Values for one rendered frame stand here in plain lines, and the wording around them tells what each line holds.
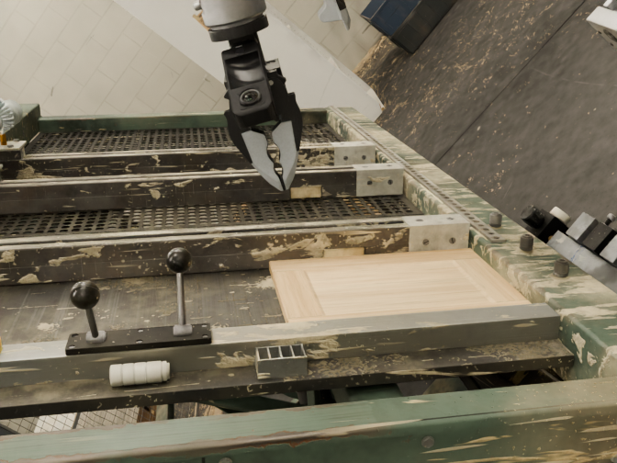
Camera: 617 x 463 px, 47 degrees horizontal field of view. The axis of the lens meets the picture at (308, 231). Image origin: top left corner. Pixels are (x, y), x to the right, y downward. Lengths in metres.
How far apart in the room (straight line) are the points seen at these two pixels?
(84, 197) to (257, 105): 1.08
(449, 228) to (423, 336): 0.40
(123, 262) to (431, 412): 0.71
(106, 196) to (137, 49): 4.83
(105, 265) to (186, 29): 3.82
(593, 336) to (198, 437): 0.58
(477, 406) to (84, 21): 6.00
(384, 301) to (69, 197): 0.90
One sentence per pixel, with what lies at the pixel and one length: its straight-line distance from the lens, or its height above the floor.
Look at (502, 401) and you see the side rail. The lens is 0.90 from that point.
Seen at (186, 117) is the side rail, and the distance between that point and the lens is 2.82.
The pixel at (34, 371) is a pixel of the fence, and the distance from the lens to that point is 1.07.
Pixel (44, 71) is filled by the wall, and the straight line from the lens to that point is 6.80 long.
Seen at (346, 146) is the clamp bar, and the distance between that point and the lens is 2.12.
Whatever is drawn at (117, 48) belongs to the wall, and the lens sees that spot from 6.62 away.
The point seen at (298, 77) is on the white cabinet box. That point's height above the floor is 0.64.
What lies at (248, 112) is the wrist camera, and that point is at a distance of 0.78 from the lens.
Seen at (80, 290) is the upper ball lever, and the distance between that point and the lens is 0.96.
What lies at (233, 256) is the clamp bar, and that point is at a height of 1.27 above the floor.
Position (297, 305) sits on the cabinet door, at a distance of 1.19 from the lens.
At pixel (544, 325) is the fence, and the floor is 0.92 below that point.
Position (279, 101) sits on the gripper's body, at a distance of 0.86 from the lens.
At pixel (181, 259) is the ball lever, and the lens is 1.04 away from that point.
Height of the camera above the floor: 1.63
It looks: 19 degrees down
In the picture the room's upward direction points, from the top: 55 degrees counter-clockwise
